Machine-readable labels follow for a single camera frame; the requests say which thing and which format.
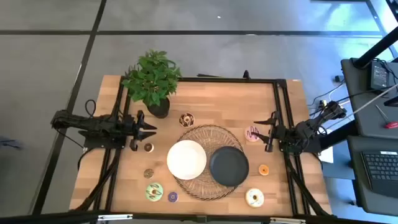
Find red handled screwdriver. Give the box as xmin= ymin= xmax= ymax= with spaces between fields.
xmin=374 ymin=104 xmax=398 ymax=129

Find large mint green donut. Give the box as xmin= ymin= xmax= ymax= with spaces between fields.
xmin=145 ymin=182 xmax=164 ymax=202

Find round woven straw placemat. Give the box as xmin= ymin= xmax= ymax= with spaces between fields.
xmin=172 ymin=124 xmax=246 ymax=202

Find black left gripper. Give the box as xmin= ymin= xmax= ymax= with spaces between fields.
xmin=123 ymin=110 xmax=158 ymax=152

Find silver metal bracket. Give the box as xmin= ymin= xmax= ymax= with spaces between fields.
xmin=97 ymin=213 xmax=134 ymax=222
xmin=269 ymin=217 xmax=307 ymax=224

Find large pink donut dark stripes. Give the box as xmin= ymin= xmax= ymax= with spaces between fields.
xmin=244 ymin=125 xmax=261 ymax=143

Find dark grey side desk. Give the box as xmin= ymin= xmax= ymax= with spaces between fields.
xmin=340 ymin=57 xmax=398 ymax=138

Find black round plate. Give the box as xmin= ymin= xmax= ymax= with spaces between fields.
xmin=208 ymin=146 xmax=250 ymax=187

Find black diagonal pole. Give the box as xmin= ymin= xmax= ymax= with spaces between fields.
xmin=353 ymin=26 xmax=398 ymax=70

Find white round plate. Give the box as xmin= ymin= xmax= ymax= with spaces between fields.
xmin=166 ymin=139 xmax=208 ymax=181

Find large chocolate donut pink stripes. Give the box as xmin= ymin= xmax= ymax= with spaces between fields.
xmin=178 ymin=112 xmax=196 ymax=129

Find large white donut blue stripes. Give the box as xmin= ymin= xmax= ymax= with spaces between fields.
xmin=245 ymin=187 xmax=265 ymax=208

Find black power adapter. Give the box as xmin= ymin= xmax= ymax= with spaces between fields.
xmin=369 ymin=60 xmax=390 ymax=91

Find green plant in black pot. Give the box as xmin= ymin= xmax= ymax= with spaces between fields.
xmin=121 ymin=49 xmax=183 ymax=119

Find white paper sheet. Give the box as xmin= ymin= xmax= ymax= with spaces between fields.
xmin=318 ymin=146 xmax=335 ymax=164

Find grey metal rod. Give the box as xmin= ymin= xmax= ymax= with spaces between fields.
xmin=326 ymin=83 xmax=398 ymax=130

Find dark grey keyboard desk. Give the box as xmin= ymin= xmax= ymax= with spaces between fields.
xmin=346 ymin=135 xmax=398 ymax=217

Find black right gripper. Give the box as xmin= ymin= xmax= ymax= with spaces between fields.
xmin=250 ymin=111 xmax=295 ymax=154

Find black keyboard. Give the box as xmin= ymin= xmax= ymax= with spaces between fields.
xmin=360 ymin=151 xmax=398 ymax=198

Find black overhead crossbeam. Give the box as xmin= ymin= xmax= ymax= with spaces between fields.
xmin=0 ymin=210 xmax=398 ymax=224

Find black aluminium table frame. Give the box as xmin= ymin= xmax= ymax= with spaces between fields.
xmin=68 ymin=76 xmax=335 ymax=218

